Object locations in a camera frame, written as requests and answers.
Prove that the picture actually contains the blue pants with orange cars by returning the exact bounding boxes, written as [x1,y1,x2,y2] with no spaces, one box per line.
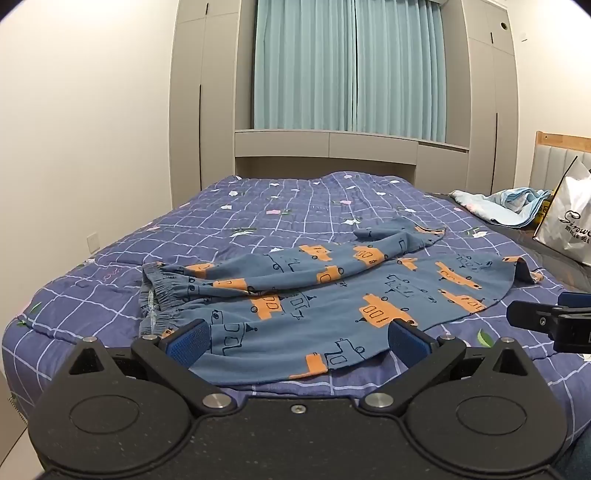
[139,220,543,385]

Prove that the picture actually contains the grey wardrobe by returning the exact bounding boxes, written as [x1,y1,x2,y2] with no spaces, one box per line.
[445,0,517,197]
[168,0,256,197]

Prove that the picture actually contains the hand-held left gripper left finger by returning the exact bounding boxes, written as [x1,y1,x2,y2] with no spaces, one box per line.
[60,318,238,415]

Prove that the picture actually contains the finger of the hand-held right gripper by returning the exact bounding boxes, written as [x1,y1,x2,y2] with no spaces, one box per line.
[551,292,591,354]
[506,300,561,334]

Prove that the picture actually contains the white shopping bag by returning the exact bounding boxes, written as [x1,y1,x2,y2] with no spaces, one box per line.
[533,156,591,268]

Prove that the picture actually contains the grey padded headboard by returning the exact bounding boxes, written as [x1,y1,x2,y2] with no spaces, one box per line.
[529,130,591,193]

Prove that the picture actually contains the blue checked quilt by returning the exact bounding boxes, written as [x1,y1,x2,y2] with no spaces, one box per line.
[2,172,591,462]

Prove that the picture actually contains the light blue curtain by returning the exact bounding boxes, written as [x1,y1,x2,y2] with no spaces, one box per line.
[354,0,448,143]
[252,0,356,133]

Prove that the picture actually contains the grey window cabinet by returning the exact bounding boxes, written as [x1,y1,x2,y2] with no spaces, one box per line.
[233,128,471,185]

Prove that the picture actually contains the dark bed sheet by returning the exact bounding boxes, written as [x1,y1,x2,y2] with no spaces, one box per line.
[422,191,591,296]

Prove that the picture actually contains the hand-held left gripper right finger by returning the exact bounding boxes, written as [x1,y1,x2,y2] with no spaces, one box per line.
[359,320,539,414]

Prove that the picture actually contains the yellow box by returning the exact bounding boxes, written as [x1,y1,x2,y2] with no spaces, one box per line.
[534,191,556,228]

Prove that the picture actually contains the light blue floral blanket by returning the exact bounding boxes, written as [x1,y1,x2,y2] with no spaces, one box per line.
[449,187,555,230]

